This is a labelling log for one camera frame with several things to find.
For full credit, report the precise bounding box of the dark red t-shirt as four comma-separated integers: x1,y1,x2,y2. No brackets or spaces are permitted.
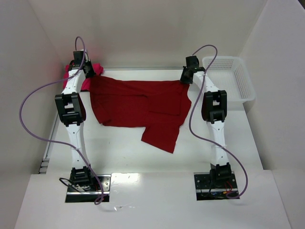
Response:
89,76,192,153

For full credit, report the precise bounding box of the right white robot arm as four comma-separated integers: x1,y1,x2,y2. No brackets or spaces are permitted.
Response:
180,56,232,188

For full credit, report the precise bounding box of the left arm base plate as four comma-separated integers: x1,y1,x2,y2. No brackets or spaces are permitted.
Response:
60,174,112,203

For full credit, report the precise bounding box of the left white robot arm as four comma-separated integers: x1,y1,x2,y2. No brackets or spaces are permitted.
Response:
55,50,95,192

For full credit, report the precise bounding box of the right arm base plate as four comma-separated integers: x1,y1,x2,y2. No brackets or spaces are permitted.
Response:
194,173,239,201

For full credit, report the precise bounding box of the white plastic basket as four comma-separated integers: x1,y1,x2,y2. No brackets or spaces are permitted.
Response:
202,56,255,103

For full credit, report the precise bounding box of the folded pink t-shirt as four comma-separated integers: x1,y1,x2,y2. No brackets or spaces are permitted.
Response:
63,63,103,92

